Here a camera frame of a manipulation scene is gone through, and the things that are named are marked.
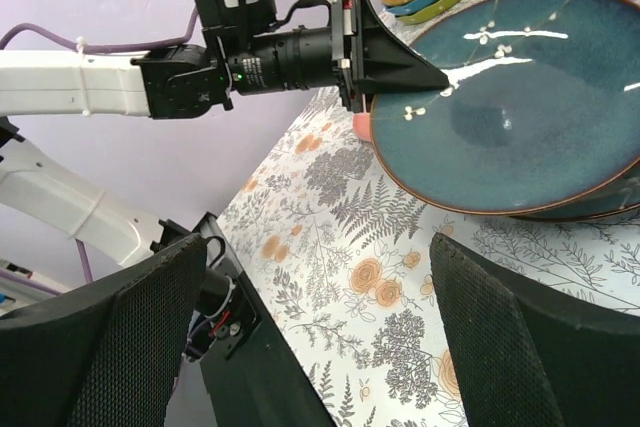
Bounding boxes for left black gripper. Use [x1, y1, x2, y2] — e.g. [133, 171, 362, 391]
[329, 0, 449, 114]

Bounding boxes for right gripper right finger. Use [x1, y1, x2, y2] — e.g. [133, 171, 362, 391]
[430, 234, 639, 426]

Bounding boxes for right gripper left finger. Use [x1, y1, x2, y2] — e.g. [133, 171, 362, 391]
[1, 235, 206, 426]

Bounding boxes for dark teal plate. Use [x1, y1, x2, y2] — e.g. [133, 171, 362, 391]
[516, 166, 639, 223]
[370, 0, 639, 215]

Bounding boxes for cream and pink plate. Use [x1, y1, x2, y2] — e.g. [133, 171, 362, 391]
[352, 113, 372, 142]

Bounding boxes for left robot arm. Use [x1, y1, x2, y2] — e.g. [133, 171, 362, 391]
[1, 0, 449, 268]

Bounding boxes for dark teal plate on table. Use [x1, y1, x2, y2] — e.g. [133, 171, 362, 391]
[516, 166, 639, 223]

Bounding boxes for floral table mat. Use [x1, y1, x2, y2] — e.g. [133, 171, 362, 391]
[217, 0, 640, 427]

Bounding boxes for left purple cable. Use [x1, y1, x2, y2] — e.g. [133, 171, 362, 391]
[0, 0, 324, 298]

